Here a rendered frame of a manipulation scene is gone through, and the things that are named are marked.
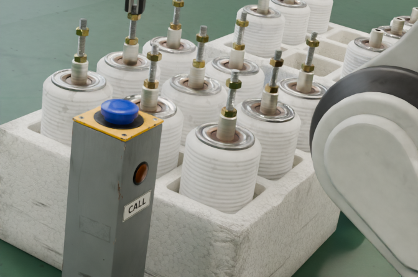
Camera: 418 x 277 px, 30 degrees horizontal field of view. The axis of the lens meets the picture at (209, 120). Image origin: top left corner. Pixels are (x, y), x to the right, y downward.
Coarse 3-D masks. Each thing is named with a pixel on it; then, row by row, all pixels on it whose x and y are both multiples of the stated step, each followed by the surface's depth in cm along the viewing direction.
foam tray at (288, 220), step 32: (0, 128) 107; (32, 128) 110; (0, 160) 109; (32, 160) 106; (64, 160) 103; (0, 192) 111; (32, 192) 108; (64, 192) 104; (160, 192) 97; (256, 192) 104; (288, 192) 102; (320, 192) 115; (0, 224) 113; (32, 224) 110; (64, 224) 106; (160, 224) 97; (192, 224) 94; (224, 224) 92; (256, 224) 95; (288, 224) 106; (320, 224) 120; (160, 256) 99; (192, 256) 96; (224, 256) 93; (256, 256) 99; (288, 256) 111
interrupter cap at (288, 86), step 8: (288, 80) 119; (296, 80) 119; (280, 88) 116; (288, 88) 115; (312, 88) 118; (320, 88) 117; (296, 96) 114; (304, 96) 113; (312, 96) 114; (320, 96) 114
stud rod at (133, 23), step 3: (132, 6) 113; (135, 6) 113; (132, 9) 114; (135, 9) 113; (132, 12) 114; (135, 12) 114; (132, 21) 114; (135, 21) 114; (132, 24) 114; (135, 24) 115; (132, 27) 115; (135, 27) 115; (129, 30) 115; (132, 30) 115; (135, 30) 115; (129, 33) 115; (132, 33) 115; (135, 33) 115; (129, 36) 115; (132, 36) 115; (135, 36) 115
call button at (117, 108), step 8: (104, 104) 82; (112, 104) 82; (120, 104) 83; (128, 104) 83; (104, 112) 81; (112, 112) 81; (120, 112) 81; (128, 112) 81; (136, 112) 82; (112, 120) 82; (120, 120) 81; (128, 120) 82
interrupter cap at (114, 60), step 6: (108, 54) 118; (114, 54) 119; (120, 54) 119; (138, 54) 120; (108, 60) 116; (114, 60) 116; (120, 60) 117; (138, 60) 118; (144, 60) 118; (114, 66) 114; (120, 66) 115; (126, 66) 115; (132, 66) 115; (138, 66) 115; (144, 66) 116
